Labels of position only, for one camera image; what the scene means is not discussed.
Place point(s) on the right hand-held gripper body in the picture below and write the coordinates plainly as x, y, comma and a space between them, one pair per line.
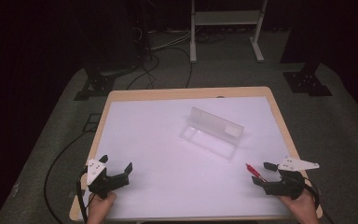
287, 185

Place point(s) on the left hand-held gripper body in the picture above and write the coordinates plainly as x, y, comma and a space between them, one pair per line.
103, 183

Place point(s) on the red pen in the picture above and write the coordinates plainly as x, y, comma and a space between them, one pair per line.
254, 173

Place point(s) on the clear plastic pencil case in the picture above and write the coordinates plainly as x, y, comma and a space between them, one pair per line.
211, 137

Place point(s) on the person's left hand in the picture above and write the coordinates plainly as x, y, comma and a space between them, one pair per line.
101, 209

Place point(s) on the person's right hand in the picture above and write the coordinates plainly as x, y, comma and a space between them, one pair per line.
303, 209

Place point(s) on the white table mat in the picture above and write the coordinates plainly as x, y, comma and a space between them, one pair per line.
167, 155

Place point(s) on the black stand base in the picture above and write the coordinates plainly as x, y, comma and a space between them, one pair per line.
94, 85
307, 82

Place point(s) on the white metal desk frame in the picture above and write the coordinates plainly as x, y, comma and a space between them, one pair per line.
227, 18

